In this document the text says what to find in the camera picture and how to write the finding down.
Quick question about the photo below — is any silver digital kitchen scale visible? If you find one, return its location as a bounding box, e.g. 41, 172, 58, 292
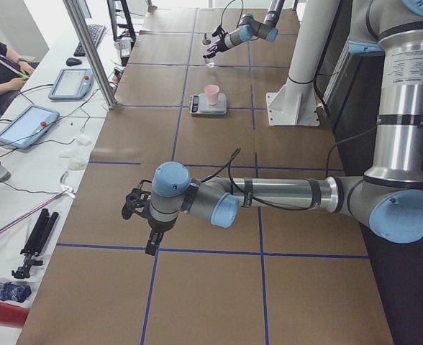
188, 93, 227, 115

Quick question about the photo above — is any black computer keyboard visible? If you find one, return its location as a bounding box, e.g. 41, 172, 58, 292
73, 24, 106, 57

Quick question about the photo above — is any clear glass sauce bottle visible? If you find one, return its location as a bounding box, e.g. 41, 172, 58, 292
201, 32, 215, 68

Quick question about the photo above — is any crumpled white tissue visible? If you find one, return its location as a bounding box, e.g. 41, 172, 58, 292
58, 133, 91, 171

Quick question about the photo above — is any aluminium frame post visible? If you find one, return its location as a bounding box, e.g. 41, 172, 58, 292
63, 0, 117, 109

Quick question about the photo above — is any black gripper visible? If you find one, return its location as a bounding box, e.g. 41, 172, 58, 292
203, 35, 229, 59
145, 216, 177, 256

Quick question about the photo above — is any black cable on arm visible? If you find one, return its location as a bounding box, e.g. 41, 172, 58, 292
218, 0, 245, 35

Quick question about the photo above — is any near blue teach pendant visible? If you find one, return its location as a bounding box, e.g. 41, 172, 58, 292
0, 105, 60, 150

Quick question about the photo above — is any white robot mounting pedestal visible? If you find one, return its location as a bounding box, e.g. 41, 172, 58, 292
266, 0, 340, 127

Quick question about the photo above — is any far blue teach pendant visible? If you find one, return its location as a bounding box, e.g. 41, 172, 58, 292
48, 68, 94, 101

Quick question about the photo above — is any red cylinder bottle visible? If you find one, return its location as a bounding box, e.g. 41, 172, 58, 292
0, 301, 29, 328

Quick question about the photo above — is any black folded tripod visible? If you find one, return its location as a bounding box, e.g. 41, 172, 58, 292
12, 208, 59, 279

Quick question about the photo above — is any blue teach pendant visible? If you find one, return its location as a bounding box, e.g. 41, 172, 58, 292
48, 68, 94, 101
0, 105, 60, 150

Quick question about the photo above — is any black computer mouse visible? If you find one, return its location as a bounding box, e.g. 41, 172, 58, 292
65, 57, 82, 67

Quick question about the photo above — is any seated person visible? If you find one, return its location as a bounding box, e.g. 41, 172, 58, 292
0, 42, 35, 115

